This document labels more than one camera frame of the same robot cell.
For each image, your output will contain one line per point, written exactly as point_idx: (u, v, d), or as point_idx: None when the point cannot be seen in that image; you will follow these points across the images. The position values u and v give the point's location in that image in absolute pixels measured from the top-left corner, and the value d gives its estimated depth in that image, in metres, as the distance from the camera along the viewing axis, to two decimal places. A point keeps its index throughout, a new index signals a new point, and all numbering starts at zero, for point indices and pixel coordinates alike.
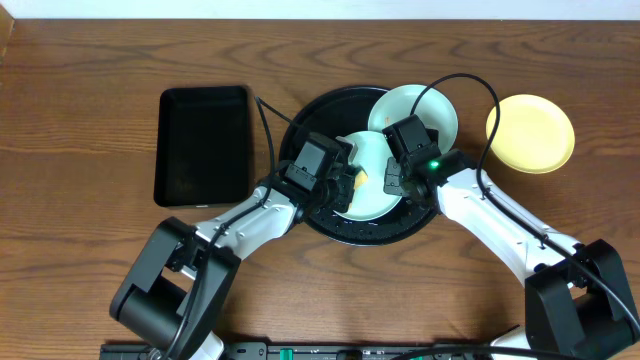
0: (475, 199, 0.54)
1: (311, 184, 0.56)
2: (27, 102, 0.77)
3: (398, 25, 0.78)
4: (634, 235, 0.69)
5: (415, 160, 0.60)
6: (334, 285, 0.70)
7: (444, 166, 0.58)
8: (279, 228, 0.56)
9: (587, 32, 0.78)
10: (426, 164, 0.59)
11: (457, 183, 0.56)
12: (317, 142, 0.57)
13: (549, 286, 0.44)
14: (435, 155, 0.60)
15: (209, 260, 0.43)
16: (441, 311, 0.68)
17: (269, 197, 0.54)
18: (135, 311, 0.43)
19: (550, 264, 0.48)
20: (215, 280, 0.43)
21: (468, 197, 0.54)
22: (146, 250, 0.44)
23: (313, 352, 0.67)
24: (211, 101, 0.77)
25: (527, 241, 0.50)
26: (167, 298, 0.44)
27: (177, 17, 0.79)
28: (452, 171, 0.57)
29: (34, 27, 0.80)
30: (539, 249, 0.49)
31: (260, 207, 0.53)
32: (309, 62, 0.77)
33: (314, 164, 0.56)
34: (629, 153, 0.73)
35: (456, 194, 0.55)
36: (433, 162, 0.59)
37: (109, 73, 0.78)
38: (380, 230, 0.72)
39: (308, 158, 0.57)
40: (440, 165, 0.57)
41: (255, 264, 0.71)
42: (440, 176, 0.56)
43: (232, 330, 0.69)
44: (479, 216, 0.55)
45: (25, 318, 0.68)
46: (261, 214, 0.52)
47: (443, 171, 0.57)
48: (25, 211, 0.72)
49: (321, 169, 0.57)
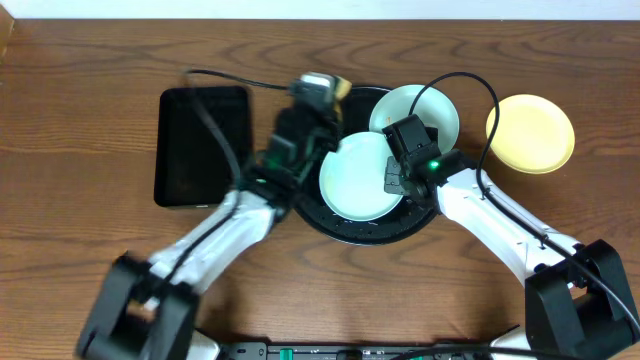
0: (473, 198, 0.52)
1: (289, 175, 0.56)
2: (32, 102, 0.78)
3: (397, 24, 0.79)
4: (634, 235, 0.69)
5: (414, 160, 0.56)
6: (335, 284, 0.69)
7: (445, 167, 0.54)
8: (256, 233, 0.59)
9: (587, 32, 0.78)
10: (426, 164, 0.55)
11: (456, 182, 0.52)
12: (280, 137, 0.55)
13: (550, 286, 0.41)
14: (436, 155, 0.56)
15: (169, 299, 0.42)
16: (441, 311, 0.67)
17: (243, 204, 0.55)
18: (99, 354, 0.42)
19: (551, 263, 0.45)
20: (175, 319, 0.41)
21: (466, 196, 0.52)
22: (104, 291, 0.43)
23: (313, 352, 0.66)
24: (209, 99, 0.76)
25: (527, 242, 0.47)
26: (128, 337, 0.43)
27: (178, 18, 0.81)
28: (454, 175, 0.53)
29: (36, 29, 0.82)
30: (539, 249, 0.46)
31: (230, 218, 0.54)
32: (309, 62, 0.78)
33: (286, 157, 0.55)
34: (630, 152, 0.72)
35: (453, 192, 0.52)
36: (433, 162, 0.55)
37: (111, 73, 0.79)
38: (380, 230, 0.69)
39: (278, 154, 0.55)
40: (440, 166, 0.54)
41: (254, 263, 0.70)
42: (442, 179, 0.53)
43: (229, 330, 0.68)
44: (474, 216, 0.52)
45: (27, 314, 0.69)
46: (229, 228, 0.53)
47: (444, 174, 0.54)
48: (26, 210, 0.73)
49: (297, 159, 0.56)
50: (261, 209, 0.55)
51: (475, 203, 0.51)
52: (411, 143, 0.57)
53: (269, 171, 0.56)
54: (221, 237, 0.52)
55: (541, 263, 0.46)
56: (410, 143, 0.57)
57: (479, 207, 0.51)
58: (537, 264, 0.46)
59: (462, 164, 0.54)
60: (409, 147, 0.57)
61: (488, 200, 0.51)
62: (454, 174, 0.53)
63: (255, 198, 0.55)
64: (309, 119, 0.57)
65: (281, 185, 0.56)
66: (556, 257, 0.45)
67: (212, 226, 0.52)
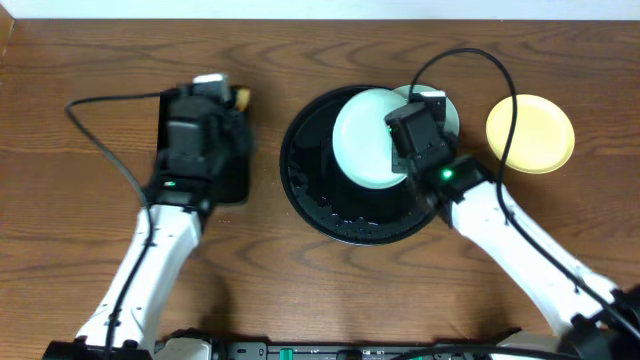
0: (499, 224, 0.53)
1: (197, 169, 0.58)
2: (32, 102, 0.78)
3: (397, 24, 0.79)
4: (634, 236, 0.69)
5: (426, 167, 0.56)
6: (335, 284, 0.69)
7: (460, 178, 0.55)
8: (189, 237, 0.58)
9: (588, 32, 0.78)
10: (438, 172, 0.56)
11: (479, 203, 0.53)
12: (180, 122, 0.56)
13: (587, 344, 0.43)
14: (449, 160, 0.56)
15: None
16: (441, 311, 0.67)
17: (160, 224, 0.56)
18: None
19: (587, 313, 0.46)
20: None
21: (488, 220, 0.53)
22: None
23: (313, 352, 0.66)
24: None
25: (561, 286, 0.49)
26: None
27: (178, 17, 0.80)
28: (469, 187, 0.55)
29: (35, 28, 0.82)
30: (574, 294, 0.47)
31: (150, 247, 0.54)
32: (309, 62, 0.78)
33: (193, 147, 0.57)
34: (630, 153, 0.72)
35: (472, 211, 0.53)
36: (446, 171, 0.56)
37: (110, 73, 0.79)
38: (380, 230, 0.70)
39: (186, 142, 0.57)
40: (453, 176, 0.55)
41: (255, 264, 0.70)
42: (458, 192, 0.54)
43: (229, 330, 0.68)
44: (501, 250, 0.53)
45: (26, 315, 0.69)
46: (151, 258, 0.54)
47: (459, 185, 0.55)
48: (25, 210, 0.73)
49: (203, 148, 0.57)
50: (179, 217, 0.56)
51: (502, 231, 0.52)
52: (423, 145, 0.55)
53: (178, 174, 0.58)
54: (147, 273, 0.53)
55: (576, 312, 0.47)
56: (419, 144, 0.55)
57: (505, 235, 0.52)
58: (572, 313, 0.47)
59: (476, 174, 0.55)
60: (424, 151, 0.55)
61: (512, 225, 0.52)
62: (470, 186, 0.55)
63: (171, 207, 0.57)
64: (208, 103, 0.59)
65: (190, 182, 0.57)
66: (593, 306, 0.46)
67: (134, 266, 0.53)
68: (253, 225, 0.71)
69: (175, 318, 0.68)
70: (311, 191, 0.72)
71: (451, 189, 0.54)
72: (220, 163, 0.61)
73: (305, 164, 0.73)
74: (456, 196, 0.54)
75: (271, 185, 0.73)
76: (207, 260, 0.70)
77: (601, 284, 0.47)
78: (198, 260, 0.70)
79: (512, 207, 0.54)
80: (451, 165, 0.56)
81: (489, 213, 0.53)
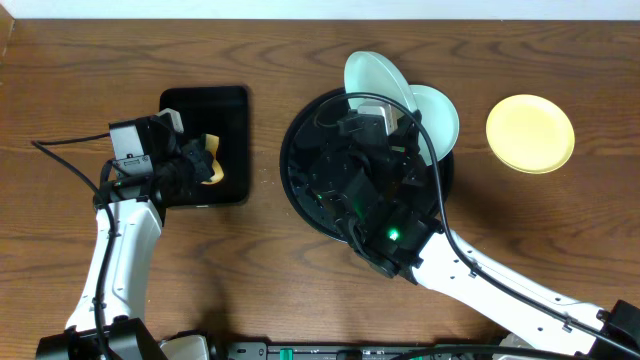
0: (467, 277, 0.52)
1: (145, 165, 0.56)
2: (31, 102, 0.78)
3: (397, 25, 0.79)
4: (634, 236, 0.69)
5: (370, 234, 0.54)
6: (335, 284, 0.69)
7: (407, 235, 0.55)
8: (151, 229, 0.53)
9: (587, 32, 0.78)
10: (385, 238, 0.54)
11: (439, 262, 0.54)
12: (119, 125, 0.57)
13: None
14: (393, 219, 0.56)
15: (111, 341, 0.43)
16: (441, 311, 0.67)
17: (119, 217, 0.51)
18: None
19: (586, 348, 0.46)
20: (130, 350, 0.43)
21: (454, 276, 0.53)
22: None
23: (313, 352, 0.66)
24: (210, 100, 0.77)
25: (551, 326, 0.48)
26: None
27: (178, 17, 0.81)
28: (418, 244, 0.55)
29: (35, 29, 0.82)
30: (566, 332, 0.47)
31: (117, 235, 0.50)
32: (308, 62, 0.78)
33: (136, 148, 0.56)
34: (630, 153, 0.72)
35: (433, 270, 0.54)
36: (392, 232, 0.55)
37: (110, 73, 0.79)
38: None
39: (126, 144, 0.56)
40: (402, 237, 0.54)
41: (254, 264, 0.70)
42: (412, 255, 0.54)
43: (229, 330, 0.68)
44: (480, 305, 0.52)
45: (26, 314, 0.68)
46: (121, 244, 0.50)
47: (408, 244, 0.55)
48: (25, 210, 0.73)
49: (146, 146, 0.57)
50: (134, 207, 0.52)
51: (473, 284, 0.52)
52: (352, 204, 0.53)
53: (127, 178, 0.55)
54: (119, 259, 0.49)
55: (576, 349, 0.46)
56: (359, 208, 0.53)
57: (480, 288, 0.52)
58: (573, 351, 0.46)
59: (419, 223, 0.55)
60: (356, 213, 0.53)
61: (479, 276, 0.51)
62: (419, 243, 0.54)
63: (126, 202, 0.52)
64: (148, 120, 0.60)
65: (140, 178, 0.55)
66: (587, 339, 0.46)
67: (103, 258, 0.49)
68: (253, 225, 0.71)
69: (175, 318, 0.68)
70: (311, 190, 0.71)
71: (405, 254, 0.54)
72: (170, 170, 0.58)
73: (305, 163, 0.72)
74: (413, 261, 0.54)
75: (271, 185, 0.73)
76: (207, 260, 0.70)
77: (586, 313, 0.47)
78: (199, 259, 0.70)
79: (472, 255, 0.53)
80: (395, 225, 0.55)
81: (454, 268, 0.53)
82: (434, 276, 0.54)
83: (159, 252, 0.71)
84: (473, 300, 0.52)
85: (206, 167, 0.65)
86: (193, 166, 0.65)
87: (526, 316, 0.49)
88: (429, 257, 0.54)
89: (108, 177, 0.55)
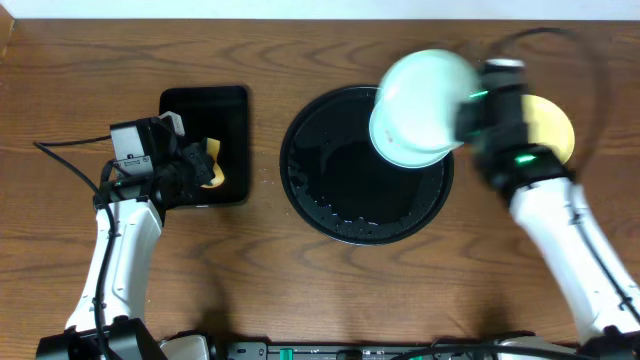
0: (565, 220, 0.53)
1: (145, 165, 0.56)
2: (31, 103, 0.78)
3: (397, 25, 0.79)
4: (634, 236, 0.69)
5: (501, 146, 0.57)
6: (335, 284, 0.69)
7: (535, 165, 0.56)
8: (152, 229, 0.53)
9: (587, 32, 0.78)
10: (517, 155, 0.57)
11: (551, 197, 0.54)
12: (120, 125, 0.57)
13: None
14: (525, 147, 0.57)
15: (111, 341, 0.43)
16: (442, 311, 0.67)
17: (119, 217, 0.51)
18: None
19: (625, 327, 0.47)
20: (130, 350, 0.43)
21: (554, 210, 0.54)
22: None
23: (313, 352, 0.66)
24: (210, 100, 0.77)
25: (606, 295, 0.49)
26: None
27: (178, 17, 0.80)
28: (541, 178, 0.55)
29: (35, 29, 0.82)
30: (618, 308, 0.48)
31: (117, 236, 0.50)
32: (309, 62, 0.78)
33: (136, 149, 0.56)
34: (629, 153, 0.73)
35: (540, 198, 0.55)
36: (524, 156, 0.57)
37: (110, 73, 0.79)
38: (380, 230, 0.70)
39: (127, 145, 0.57)
40: (532, 164, 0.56)
41: (255, 263, 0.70)
42: (526, 178, 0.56)
43: (229, 330, 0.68)
44: (556, 242, 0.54)
45: (27, 314, 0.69)
46: (121, 245, 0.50)
47: (531, 173, 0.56)
48: (25, 210, 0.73)
49: (147, 147, 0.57)
50: (134, 207, 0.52)
51: (568, 228, 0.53)
52: (513, 121, 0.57)
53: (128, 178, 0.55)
54: (118, 259, 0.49)
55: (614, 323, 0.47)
56: (514, 118, 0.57)
57: (571, 234, 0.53)
58: (608, 324, 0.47)
59: (554, 167, 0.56)
60: (509, 124, 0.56)
61: (580, 226, 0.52)
62: (543, 178, 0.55)
63: (126, 202, 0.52)
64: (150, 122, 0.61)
65: (140, 177, 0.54)
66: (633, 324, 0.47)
67: (103, 258, 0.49)
68: (253, 225, 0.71)
69: (175, 318, 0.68)
70: (311, 190, 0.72)
71: (520, 176, 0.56)
72: (171, 171, 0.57)
73: (305, 164, 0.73)
74: (523, 182, 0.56)
75: (271, 185, 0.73)
76: (207, 260, 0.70)
77: None
78: (199, 259, 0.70)
79: (581, 209, 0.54)
80: (530, 151, 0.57)
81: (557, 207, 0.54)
82: (537, 200, 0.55)
83: (159, 252, 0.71)
84: (556, 234, 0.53)
85: (206, 170, 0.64)
86: (193, 168, 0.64)
87: (589, 275, 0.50)
88: (544, 187, 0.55)
89: (108, 177, 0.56)
